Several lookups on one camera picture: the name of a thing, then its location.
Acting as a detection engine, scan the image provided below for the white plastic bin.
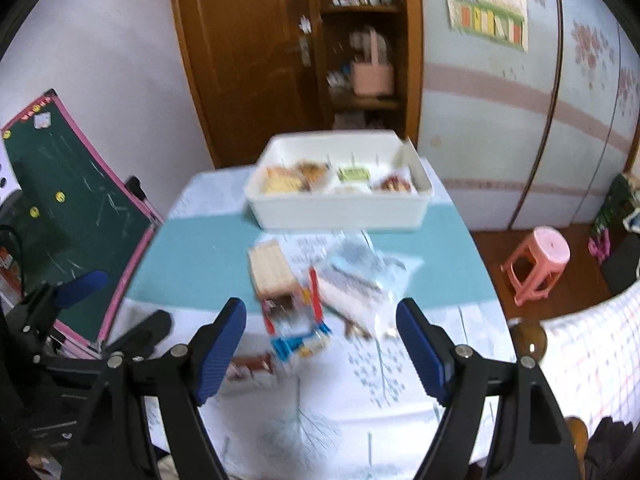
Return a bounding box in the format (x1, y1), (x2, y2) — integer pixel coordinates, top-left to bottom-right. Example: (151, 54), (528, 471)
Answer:
(243, 129), (435, 234)

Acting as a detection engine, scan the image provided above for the checked blanket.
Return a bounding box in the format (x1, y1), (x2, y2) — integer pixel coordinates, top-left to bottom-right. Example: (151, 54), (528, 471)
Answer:
(542, 282), (640, 432)

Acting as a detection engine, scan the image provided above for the pink cloth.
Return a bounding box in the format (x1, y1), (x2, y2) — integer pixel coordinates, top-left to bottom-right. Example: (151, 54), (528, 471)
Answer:
(587, 232), (612, 266)

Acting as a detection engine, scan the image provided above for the large clear bag white bread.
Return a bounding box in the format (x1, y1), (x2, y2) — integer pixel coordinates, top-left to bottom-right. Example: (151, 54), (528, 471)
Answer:
(312, 237), (424, 335)

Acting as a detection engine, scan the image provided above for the wooden door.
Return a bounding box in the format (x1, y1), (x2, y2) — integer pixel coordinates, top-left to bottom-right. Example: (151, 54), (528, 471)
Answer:
(167, 0), (322, 169)

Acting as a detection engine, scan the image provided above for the pink basket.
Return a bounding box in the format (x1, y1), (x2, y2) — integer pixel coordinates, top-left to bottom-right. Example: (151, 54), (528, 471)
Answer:
(350, 27), (396, 98)

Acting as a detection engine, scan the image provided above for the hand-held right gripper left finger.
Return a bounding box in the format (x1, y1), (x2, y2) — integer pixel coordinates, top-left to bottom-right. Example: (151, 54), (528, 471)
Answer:
(60, 296), (248, 480)

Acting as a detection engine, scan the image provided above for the green cloth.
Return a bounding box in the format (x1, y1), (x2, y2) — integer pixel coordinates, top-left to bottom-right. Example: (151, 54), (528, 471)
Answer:
(595, 172), (640, 234)

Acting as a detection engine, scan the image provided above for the white appliance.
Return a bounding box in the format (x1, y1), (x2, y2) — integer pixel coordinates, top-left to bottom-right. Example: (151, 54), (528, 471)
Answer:
(0, 152), (24, 202)

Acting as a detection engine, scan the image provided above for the wall poster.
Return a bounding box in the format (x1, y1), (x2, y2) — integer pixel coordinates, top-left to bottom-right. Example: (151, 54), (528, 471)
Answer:
(440, 0), (530, 54)

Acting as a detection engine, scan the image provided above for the blue snack packet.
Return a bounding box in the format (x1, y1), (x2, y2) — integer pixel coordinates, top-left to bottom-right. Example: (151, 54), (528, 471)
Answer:
(270, 322), (334, 362)

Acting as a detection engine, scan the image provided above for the brown wooden bedpost knob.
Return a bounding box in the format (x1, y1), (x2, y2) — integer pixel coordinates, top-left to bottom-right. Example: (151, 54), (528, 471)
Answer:
(507, 320), (549, 367)

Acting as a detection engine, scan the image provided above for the yellow rice cracker packet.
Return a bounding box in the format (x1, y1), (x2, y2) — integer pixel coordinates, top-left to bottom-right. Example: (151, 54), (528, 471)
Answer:
(262, 166), (307, 196)
(295, 160), (331, 190)

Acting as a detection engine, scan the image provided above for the red striped snack packet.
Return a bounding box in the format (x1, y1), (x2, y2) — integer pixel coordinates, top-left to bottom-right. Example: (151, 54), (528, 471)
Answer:
(260, 267), (327, 337)

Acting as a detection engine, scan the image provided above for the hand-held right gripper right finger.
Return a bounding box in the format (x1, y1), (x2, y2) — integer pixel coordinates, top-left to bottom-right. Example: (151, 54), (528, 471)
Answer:
(395, 297), (587, 480)

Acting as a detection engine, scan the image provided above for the dark red snack packet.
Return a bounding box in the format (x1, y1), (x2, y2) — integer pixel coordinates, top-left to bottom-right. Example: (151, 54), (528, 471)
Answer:
(227, 352), (277, 381)

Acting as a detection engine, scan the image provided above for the green chalkboard pink frame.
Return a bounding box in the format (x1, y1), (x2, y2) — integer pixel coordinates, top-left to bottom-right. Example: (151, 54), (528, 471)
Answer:
(0, 89), (166, 357)

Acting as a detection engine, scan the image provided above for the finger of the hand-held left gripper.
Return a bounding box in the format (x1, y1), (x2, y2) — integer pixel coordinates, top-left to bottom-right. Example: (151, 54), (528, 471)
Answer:
(45, 309), (174, 367)
(12, 270), (111, 348)

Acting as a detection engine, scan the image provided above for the green snack packet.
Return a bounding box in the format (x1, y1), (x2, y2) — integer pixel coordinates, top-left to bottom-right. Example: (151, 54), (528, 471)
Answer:
(337, 166), (372, 184)

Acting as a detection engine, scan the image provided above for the dark cloth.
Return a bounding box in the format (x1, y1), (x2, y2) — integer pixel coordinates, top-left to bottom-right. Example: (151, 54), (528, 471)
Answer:
(582, 415), (640, 480)

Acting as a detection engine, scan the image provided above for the teal table mat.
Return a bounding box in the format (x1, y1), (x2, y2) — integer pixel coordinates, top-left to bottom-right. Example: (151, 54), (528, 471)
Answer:
(125, 204), (502, 307)

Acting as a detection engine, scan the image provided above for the pink plastic stool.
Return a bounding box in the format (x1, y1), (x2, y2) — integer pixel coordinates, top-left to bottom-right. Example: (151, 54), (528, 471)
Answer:
(500, 226), (572, 307)

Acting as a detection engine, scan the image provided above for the clear printed plastic bag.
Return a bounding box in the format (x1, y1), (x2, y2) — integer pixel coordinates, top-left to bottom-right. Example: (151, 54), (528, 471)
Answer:
(280, 230), (376, 272)

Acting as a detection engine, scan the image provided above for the brown wafer packet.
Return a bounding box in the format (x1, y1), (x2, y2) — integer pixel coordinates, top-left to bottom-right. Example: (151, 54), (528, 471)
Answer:
(247, 240), (302, 302)

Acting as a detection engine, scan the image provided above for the floral sliding door wardrobe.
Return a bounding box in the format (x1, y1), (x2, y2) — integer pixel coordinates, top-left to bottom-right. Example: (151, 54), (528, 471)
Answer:
(416, 0), (640, 232)

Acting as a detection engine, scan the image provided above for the wooden shelf unit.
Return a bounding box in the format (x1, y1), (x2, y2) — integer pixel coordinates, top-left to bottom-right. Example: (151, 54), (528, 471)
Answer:
(304, 0), (425, 147)

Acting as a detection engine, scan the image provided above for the white printed tablecloth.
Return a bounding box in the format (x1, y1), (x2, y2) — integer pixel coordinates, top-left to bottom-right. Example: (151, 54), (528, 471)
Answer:
(107, 157), (522, 480)

